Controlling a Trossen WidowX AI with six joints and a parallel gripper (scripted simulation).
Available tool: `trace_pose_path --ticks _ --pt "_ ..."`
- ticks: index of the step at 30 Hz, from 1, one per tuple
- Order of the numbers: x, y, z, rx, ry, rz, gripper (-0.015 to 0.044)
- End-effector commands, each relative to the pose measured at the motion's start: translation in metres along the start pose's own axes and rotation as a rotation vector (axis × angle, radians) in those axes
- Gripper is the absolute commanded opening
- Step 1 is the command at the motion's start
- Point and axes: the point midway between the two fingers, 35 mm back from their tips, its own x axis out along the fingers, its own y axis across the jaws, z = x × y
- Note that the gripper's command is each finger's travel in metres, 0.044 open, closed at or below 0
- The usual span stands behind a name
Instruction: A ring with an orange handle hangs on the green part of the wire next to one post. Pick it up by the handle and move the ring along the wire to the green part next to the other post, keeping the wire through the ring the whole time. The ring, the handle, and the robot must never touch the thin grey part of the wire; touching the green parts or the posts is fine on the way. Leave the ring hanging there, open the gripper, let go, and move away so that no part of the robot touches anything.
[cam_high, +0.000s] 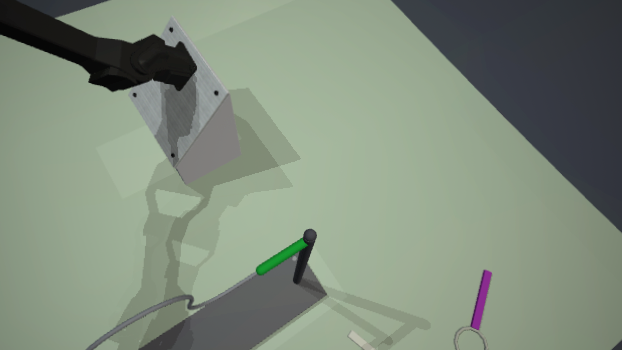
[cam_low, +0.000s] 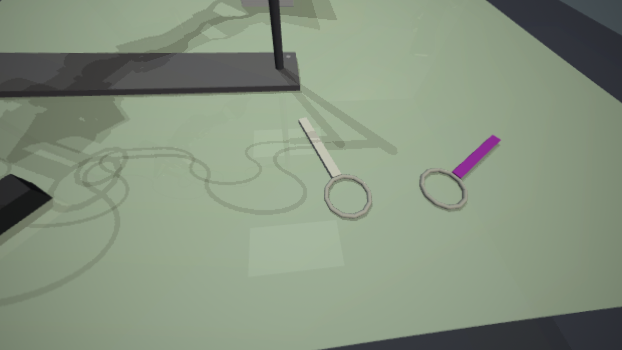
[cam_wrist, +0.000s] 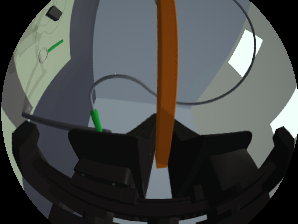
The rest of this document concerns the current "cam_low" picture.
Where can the grey ring with purple handle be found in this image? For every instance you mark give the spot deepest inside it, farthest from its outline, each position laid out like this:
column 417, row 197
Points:
column 459, row 172

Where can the grey loop with straight flat handle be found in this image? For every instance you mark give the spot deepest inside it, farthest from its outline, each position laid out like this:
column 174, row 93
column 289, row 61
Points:
column 332, row 170

